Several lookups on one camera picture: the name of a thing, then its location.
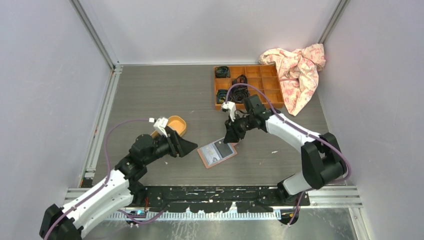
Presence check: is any purple cable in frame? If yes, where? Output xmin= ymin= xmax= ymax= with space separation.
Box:
xmin=43 ymin=118 xmax=173 ymax=240
xmin=225 ymin=82 xmax=352 ymax=226

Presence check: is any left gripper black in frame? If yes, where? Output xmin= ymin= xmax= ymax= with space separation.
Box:
xmin=143 ymin=129 xmax=197 ymax=165

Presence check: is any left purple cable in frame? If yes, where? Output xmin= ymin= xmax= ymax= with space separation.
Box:
xmin=43 ymin=118 xmax=173 ymax=240

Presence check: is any rolled dark tie bottom-left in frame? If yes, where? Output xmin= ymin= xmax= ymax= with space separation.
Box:
xmin=215 ymin=89 xmax=228 ymax=104

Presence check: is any pink floral crumpled cloth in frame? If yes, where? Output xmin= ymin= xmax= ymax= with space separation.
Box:
xmin=258 ymin=43 xmax=326 ymax=116

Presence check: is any aluminium frame rail front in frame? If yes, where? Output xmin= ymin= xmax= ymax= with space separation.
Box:
xmin=61 ymin=185 xmax=364 ymax=221

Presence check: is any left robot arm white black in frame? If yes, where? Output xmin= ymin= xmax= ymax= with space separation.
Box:
xmin=39 ymin=127 xmax=198 ymax=240

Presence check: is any brown leather card holder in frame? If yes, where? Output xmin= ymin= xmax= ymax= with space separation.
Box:
xmin=197 ymin=137 xmax=237 ymax=169

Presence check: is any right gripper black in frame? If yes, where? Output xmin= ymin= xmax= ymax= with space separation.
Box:
xmin=223 ymin=113 xmax=255 ymax=144

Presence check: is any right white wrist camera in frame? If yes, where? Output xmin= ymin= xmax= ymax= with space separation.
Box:
xmin=221 ymin=101 xmax=237 ymax=122

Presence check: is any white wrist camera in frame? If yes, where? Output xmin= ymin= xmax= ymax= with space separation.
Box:
xmin=221 ymin=101 xmax=237 ymax=122
xmin=151 ymin=117 xmax=169 ymax=137

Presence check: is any rolled dark tie middle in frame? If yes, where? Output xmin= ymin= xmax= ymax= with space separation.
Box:
xmin=231 ymin=74 xmax=248 ymax=85

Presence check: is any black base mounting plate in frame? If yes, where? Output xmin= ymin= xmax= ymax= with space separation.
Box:
xmin=129 ymin=185 xmax=299 ymax=213

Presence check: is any yellow oval card tray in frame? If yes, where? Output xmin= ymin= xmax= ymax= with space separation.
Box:
xmin=149 ymin=115 xmax=187 ymax=137

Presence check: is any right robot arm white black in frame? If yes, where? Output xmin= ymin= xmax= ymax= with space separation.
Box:
xmin=221 ymin=95 xmax=349 ymax=206

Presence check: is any rolled dark tie top-left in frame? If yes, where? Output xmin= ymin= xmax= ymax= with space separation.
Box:
xmin=214 ymin=66 xmax=231 ymax=79

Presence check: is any silver striped credit card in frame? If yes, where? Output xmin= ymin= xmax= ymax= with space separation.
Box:
xmin=200 ymin=145 xmax=221 ymax=166

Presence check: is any black gold credit card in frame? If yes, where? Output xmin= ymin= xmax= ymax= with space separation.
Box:
xmin=214 ymin=140 xmax=235 ymax=159

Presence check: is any wooden compartment organizer box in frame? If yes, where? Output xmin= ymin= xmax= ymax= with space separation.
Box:
xmin=213 ymin=65 xmax=284 ymax=110

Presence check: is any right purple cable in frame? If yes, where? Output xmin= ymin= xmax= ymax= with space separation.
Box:
xmin=225 ymin=82 xmax=352 ymax=226

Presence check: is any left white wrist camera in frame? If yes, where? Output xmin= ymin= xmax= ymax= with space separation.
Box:
xmin=151 ymin=117 xmax=169 ymax=137

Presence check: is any rolled dark tie bottom-middle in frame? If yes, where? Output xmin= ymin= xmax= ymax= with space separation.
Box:
xmin=229 ymin=85 xmax=250 ymax=104

